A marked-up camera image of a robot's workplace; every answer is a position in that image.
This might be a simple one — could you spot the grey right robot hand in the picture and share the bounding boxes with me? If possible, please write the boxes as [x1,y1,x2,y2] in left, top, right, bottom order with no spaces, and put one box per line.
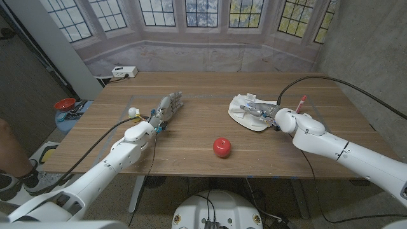
[238,101,281,120]

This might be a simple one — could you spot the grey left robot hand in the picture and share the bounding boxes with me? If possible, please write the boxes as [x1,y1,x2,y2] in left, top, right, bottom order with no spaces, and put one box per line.
[149,91,184,128]

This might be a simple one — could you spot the white cloth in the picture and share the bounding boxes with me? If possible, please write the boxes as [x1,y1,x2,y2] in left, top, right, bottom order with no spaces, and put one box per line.
[229,92,278,120]

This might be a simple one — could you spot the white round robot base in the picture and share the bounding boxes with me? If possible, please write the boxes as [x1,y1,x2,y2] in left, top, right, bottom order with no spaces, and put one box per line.
[170,190,264,229]

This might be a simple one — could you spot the cream square dish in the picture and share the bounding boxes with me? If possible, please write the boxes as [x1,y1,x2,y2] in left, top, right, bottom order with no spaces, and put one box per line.
[228,95,279,132]

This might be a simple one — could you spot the red apple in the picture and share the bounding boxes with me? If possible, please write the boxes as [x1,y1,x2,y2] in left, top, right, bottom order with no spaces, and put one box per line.
[212,137,232,158]

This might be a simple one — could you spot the black hand tools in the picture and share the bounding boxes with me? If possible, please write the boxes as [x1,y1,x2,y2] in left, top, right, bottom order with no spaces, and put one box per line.
[64,101,87,121]

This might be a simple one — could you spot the white ball on yellow base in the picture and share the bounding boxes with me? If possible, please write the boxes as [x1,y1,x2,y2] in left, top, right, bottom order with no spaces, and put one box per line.
[127,107,141,123]

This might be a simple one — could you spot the red capped white marker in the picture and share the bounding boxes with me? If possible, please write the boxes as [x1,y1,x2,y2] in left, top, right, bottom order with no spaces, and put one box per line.
[294,95,308,115]

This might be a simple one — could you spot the white power strip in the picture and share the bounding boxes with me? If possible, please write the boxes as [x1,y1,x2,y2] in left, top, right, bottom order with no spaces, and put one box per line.
[111,66,139,79]

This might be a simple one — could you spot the printed window backdrop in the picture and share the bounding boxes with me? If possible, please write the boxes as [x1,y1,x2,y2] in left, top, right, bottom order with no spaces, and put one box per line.
[38,0,341,78]

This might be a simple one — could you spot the grey table leg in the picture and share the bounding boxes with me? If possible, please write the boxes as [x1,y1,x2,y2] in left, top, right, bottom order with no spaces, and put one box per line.
[289,177,310,219]
[128,175,146,214]

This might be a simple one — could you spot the blue round stool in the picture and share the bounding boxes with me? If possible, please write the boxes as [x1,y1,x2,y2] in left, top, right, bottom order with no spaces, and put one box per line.
[55,100,94,135]

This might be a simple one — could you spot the red bowl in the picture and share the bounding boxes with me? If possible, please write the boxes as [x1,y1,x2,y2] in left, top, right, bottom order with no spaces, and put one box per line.
[53,97,77,111]

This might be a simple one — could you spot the white floor mat yellow print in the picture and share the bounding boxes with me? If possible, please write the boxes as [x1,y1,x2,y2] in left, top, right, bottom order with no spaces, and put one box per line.
[0,141,63,211]

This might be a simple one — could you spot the grey sneaker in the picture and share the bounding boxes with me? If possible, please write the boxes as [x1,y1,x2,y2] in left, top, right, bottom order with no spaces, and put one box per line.
[22,170,73,197]

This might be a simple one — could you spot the white robot torso edge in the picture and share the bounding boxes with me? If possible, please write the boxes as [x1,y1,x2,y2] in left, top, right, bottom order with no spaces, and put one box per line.
[0,219,130,229]

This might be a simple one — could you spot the person's bare leg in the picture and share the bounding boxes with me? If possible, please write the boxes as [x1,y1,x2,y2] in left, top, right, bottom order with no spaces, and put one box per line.
[0,118,41,189]

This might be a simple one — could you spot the black shoe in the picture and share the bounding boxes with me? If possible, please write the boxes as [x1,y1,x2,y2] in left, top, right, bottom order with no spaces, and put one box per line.
[0,173,22,202]

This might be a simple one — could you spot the black power cord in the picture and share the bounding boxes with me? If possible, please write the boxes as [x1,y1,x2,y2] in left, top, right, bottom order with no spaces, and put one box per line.
[103,73,130,87]

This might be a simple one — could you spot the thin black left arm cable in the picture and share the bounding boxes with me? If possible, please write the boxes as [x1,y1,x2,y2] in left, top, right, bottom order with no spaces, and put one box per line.
[128,135,159,227]

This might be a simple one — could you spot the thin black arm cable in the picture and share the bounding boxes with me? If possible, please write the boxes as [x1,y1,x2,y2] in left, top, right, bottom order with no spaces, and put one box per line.
[300,148,407,224]
[128,135,159,227]

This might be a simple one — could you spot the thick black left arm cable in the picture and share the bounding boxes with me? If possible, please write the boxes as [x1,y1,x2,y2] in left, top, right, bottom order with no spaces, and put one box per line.
[44,116,150,195]

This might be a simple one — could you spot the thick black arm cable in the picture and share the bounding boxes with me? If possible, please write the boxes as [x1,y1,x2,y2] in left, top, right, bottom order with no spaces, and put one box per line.
[44,116,150,195]
[276,75,407,121]

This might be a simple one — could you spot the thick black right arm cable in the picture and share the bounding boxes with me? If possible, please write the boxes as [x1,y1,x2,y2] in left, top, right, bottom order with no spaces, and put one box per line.
[276,75,407,121]

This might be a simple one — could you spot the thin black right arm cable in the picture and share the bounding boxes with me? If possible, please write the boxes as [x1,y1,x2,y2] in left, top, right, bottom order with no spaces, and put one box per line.
[300,148,407,224]

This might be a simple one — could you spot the dark perforated wall panel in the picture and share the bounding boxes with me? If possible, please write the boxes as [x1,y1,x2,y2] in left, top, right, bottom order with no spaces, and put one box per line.
[0,6,76,159]

